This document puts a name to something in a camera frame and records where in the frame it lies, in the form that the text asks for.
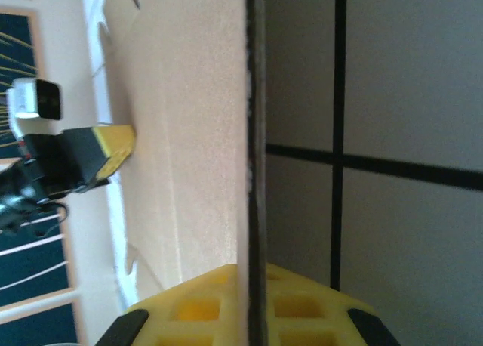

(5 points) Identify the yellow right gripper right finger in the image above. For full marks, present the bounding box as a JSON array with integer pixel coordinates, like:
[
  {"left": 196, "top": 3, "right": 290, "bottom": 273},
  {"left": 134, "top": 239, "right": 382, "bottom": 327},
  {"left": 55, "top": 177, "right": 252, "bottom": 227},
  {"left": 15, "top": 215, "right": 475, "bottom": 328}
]
[{"left": 266, "top": 262, "right": 401, "bottom": 346}]

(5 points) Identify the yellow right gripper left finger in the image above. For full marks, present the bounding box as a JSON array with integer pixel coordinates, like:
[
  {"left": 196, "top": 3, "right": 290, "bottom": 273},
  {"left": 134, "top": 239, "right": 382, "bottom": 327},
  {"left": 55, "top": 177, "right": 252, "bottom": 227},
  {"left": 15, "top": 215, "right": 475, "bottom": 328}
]
[{"left": 94, "top": 264, "right": 248, "bottom": 346}]

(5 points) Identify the brown cardboard box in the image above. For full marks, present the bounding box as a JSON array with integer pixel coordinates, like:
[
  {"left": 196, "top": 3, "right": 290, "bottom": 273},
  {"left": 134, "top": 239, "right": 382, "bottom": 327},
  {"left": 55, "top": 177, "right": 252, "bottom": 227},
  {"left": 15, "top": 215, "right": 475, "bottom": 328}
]
[{"left": 98, "top": 0, "right": 267, "bottom": 346}]

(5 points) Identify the thin black left gripper cable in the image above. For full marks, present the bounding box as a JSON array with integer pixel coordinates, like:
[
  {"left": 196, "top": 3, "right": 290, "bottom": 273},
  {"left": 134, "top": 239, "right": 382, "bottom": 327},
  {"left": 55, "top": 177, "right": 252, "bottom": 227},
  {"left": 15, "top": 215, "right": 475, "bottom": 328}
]
[{"left": 35, "top": 199, "right": 71, "bottom": 238}]

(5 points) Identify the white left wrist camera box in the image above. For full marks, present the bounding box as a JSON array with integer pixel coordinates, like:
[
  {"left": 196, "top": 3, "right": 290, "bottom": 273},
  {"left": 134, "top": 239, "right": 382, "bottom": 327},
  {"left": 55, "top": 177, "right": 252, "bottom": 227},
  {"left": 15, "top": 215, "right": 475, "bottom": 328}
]
[{"left": 6, "top": 77, "right": 63, "bottom": 137}]

